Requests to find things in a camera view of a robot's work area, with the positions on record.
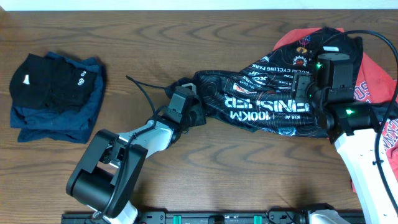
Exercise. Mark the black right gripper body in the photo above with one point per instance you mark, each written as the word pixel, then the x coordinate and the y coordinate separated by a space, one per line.
pixel 301 83

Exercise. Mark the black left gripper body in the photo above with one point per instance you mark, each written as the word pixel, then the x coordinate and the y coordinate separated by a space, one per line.
pixel 194 119

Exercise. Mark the black printed cycling jersey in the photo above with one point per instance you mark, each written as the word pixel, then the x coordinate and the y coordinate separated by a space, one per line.
pixel 258 97

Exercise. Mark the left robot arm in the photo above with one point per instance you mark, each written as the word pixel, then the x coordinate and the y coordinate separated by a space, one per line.
pixel 107 172

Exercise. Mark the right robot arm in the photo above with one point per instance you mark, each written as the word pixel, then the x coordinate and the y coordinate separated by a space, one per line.
pixel 352 128

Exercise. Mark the red printed t-shirt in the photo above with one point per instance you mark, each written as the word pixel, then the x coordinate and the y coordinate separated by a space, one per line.
pixel 373 85

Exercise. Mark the folded navy blue shirt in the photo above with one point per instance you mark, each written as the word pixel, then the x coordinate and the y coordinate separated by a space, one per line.
pixel 72 126

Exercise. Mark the folded black shirt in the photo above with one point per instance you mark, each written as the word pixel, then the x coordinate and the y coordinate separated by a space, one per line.
pixel 52 84

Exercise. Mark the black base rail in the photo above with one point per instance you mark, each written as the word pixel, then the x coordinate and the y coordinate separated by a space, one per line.
pixel 320 213

